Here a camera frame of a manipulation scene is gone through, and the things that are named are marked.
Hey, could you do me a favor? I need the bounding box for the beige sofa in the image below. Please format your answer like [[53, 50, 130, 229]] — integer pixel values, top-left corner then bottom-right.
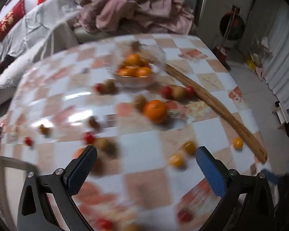
[[73, 26, 116, 44]]

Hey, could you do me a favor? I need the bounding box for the large orange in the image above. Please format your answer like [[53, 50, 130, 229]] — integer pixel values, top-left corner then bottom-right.
[[143, 100, 169, 124]]

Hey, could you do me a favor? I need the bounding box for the kiwi next to orange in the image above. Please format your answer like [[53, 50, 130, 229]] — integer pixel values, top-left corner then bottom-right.
[[134, 95, 147, 110]]

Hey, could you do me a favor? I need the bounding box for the pink crumpled blanket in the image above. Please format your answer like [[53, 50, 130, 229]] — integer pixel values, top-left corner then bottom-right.
[[73, 0, 195, 35]]

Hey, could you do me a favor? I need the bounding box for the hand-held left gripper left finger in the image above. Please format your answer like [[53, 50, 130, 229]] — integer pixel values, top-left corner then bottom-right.
[[17, 146, 97, 231]]

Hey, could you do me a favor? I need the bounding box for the clear glass bowl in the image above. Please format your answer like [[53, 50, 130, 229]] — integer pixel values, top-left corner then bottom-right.
[[106, 47, 168, 88]]

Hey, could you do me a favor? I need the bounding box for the red dustpan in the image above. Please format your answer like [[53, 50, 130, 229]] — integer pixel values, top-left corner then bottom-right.
[[212, 46, 229, 65]]

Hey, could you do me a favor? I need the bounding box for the dark cloth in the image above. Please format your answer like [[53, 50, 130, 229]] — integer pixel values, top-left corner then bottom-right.
[[0, 55, 12, 87]]

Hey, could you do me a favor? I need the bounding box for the beige cloth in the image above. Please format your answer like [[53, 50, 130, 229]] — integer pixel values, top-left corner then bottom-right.
[[45, 20, 79, 53]]

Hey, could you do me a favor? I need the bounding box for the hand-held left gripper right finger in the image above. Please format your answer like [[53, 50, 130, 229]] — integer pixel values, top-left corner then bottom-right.
[[196, 146, 275, 231]]

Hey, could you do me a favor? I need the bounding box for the small brown cherry tomato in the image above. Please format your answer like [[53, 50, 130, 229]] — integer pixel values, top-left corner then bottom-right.
[[39, 124, 51, 136]]

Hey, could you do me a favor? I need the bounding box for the long wooden stick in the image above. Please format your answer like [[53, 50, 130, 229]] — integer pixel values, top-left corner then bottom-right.
[[165, 64, 268, 164]]

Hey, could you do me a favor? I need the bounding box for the yellow bag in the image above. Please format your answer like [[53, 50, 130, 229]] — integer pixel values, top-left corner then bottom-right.
[[246, 55, 258, 71]]

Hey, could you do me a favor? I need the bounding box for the white corrugated sheet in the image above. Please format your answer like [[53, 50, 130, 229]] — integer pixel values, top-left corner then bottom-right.
[[265, 12, 289, 106]]

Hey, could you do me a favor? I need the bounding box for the red cherry tomato with stem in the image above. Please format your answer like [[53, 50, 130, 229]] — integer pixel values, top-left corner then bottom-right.
[[161, 86, 172, 99]]

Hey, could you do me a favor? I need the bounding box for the kiwi near bowl left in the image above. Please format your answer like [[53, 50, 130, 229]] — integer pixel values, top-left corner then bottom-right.
[[104, 79, 117, 94]]

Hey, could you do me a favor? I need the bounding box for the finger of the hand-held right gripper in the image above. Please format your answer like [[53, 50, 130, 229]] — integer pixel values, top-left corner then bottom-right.
[[260, 169, 281, 184]]

